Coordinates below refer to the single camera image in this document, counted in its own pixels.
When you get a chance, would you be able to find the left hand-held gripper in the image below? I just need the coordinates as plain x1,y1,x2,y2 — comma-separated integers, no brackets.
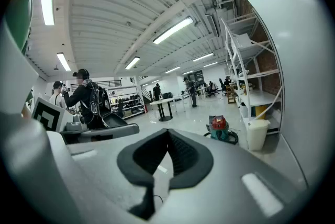
31,97,140,144

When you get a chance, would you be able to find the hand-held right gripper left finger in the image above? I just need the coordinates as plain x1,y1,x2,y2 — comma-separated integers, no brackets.
65,128,169,224

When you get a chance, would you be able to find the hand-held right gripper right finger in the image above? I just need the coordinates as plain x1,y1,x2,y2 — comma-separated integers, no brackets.
157,128,307,224

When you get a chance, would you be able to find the red vacuum cleaner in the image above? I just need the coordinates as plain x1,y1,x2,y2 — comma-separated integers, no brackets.
209,115,231,140

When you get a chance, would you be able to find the black office chair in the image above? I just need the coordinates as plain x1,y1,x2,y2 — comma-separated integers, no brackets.
116,98,125,118
206,81,220,98
63,69,112,130
219,78,227,97

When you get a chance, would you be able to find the equipment storage shelf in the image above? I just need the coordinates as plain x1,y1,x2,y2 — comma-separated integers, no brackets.
107,86,146,119

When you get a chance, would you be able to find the cream pedal bin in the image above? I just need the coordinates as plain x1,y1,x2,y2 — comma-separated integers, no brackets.
247,119,271,152

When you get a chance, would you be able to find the black staircase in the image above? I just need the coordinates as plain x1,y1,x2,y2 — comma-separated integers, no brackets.
138,76,154,102

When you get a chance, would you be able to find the round wooden table black base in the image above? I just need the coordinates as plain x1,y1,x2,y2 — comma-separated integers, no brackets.
149,97,175,122

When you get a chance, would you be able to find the wooden shelf cart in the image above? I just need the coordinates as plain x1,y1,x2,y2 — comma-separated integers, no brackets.
226,84,238,104

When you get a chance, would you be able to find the white desk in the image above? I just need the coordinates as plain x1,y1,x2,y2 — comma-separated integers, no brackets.
171,94,191,114

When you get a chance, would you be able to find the white metal shelf rack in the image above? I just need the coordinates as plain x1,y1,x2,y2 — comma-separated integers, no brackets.
221,8,284,136

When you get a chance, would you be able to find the white box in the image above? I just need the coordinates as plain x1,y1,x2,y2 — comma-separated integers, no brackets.
237,33,254,50

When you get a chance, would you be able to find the ceiling air unit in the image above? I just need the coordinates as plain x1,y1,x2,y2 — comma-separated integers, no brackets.
205,13,221,38

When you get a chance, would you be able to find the person's green shirt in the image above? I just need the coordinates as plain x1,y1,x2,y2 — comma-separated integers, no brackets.
5,0,35,55

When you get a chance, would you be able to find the black vacuum hose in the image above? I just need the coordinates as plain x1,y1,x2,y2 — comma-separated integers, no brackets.
203,129,239,145

